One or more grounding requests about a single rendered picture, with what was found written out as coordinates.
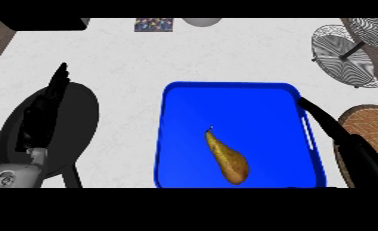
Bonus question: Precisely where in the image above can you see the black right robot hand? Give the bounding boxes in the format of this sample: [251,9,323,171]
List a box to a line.
[297,96,378,189]

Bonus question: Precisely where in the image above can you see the silver wire tiered basket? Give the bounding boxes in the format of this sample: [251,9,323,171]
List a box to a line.
[310,18,378,89]

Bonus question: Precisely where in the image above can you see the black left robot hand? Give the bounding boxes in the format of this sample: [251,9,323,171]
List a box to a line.
[13,62,71,153]

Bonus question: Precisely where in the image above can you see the grey round bowl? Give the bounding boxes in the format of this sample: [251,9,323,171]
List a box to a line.
[182,18,223,28]

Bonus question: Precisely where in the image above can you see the black appliance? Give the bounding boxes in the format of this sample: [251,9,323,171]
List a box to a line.
[0,18,92,32]

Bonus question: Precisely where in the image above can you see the brown wicker basket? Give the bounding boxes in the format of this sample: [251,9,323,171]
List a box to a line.
[332,104,378,189]

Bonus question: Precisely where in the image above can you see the brown pear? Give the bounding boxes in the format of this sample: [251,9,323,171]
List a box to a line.
[204,125,251,186]

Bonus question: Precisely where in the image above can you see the blue plastic tray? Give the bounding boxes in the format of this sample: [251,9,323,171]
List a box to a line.
[152,80,328,189]

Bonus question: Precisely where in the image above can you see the colourful patterned box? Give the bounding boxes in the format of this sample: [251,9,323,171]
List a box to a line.
[133,18,174,33]

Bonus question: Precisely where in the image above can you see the dark grey frying pan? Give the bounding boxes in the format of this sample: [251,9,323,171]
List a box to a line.
[0,81,100,189]

